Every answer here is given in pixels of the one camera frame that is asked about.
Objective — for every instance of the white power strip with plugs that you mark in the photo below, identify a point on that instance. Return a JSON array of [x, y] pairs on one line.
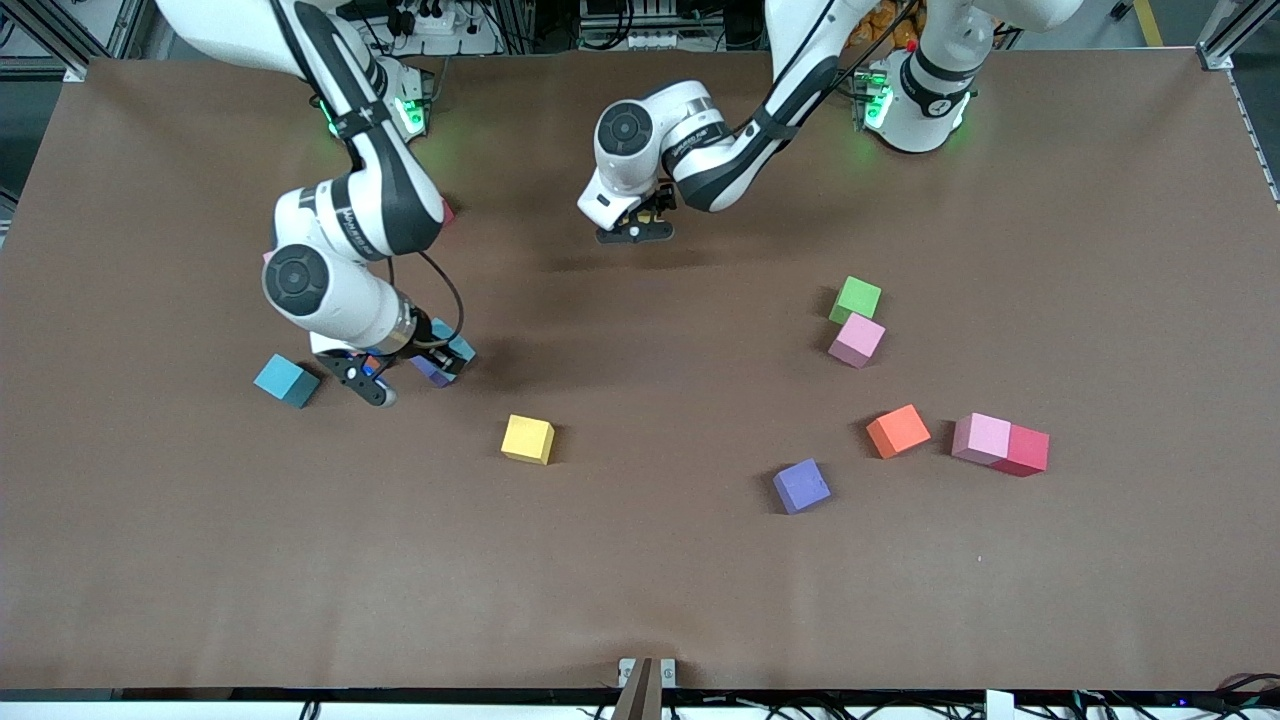
[[440, 22]]

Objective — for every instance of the green foam block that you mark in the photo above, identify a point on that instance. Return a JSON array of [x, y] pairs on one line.
[[857, 299]]

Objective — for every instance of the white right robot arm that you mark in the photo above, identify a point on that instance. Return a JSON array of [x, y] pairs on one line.
[[385, 200]]

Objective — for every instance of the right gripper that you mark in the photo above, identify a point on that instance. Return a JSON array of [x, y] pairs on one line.
[[428, 349]]

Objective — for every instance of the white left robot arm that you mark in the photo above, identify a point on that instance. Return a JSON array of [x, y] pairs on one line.
[[660, 110]]

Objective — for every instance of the aluminium frame profile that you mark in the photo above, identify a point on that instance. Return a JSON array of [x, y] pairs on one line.
[[65, 50], [1225, 40]]

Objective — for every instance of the blue foam block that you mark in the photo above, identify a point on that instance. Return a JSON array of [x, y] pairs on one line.
[[285, 379], [463, 350]]

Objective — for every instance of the brown table cover sheet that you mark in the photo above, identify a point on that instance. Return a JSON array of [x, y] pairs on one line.
[[640, 580]]

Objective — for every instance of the silver perforated edge rail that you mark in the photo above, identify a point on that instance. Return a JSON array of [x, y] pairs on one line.
[[1255, 135]]

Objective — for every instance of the bag of orange items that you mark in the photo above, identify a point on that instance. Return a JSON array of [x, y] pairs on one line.
[[880, 20]]

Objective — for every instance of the brown camera mount with bracket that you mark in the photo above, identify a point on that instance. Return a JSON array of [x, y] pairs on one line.
[[640, 695]]

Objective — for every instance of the white slotted power strip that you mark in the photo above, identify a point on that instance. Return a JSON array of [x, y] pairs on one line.
[[640, 40]]

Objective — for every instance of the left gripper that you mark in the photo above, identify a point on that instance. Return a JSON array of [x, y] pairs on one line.
[[663, 203]]

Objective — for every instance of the purple foam block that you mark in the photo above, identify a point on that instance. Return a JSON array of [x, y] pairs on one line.
[[801, 485], [430, 375]]

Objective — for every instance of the small white box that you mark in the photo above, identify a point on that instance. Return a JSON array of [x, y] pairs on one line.
[[1000, 705]]

